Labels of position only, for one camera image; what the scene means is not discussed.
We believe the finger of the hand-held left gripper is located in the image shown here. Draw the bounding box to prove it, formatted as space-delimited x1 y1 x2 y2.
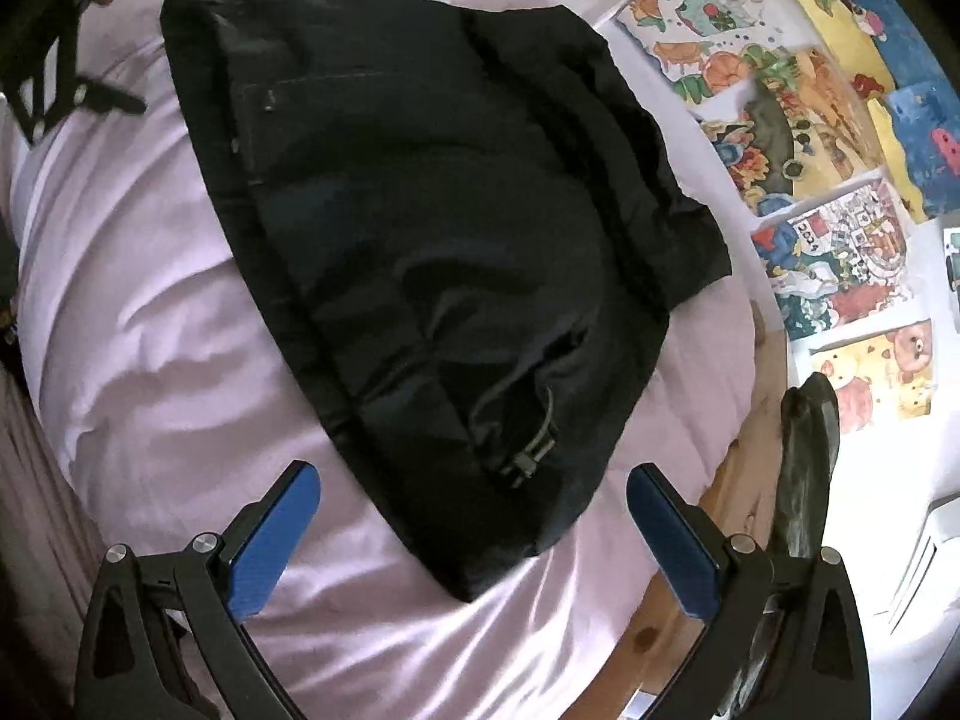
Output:
7 11 149 145

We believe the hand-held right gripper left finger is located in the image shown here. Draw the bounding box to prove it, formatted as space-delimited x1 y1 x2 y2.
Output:
71 461 320 720

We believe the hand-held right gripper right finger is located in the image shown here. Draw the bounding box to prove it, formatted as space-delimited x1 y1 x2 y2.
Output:
626 463 871 720

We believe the black jacket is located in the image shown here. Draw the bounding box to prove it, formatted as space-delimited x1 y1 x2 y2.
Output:
160 0 734 605

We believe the dark green garment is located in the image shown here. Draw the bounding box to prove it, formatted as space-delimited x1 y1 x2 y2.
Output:
716 373 842 720

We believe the pink blanket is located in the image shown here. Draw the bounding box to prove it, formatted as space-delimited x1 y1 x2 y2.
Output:
7 0 762 720

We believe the white air conditioner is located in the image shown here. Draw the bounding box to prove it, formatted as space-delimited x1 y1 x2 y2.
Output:
883 493 960 635

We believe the yellow bears drawing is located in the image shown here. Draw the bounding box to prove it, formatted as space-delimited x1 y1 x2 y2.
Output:
806 317 940 437

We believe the pagoda drawing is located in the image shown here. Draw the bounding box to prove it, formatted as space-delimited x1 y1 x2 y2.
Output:
750 178 922 344

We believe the landscape fields painting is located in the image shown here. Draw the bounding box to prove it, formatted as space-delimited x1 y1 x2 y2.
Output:
696 49 902 220

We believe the pink jellyfish painting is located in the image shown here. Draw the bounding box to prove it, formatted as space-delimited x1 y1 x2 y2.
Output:
872 82 960 224

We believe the drink and citrus drawing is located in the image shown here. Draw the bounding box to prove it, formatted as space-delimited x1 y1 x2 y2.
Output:
613 0 797 107

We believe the fish sea painting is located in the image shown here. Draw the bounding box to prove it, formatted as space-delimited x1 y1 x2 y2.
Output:
793 0 960 100

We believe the wooden bed frame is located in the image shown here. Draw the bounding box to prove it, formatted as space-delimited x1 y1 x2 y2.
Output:
619 300 796 720

